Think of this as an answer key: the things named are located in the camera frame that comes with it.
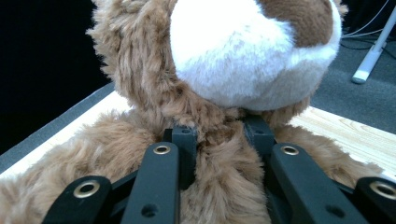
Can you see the brown teddy bear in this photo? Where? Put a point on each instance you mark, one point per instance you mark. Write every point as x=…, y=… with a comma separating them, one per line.
x=224, y=77

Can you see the white metal stand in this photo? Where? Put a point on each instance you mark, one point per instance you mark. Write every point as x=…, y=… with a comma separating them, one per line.
x=372, y=53

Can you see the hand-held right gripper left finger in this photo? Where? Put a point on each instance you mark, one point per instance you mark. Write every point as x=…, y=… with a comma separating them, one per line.
x=155, y=183

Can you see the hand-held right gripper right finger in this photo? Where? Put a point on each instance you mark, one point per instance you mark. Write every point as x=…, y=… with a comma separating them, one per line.
x=305, y=186

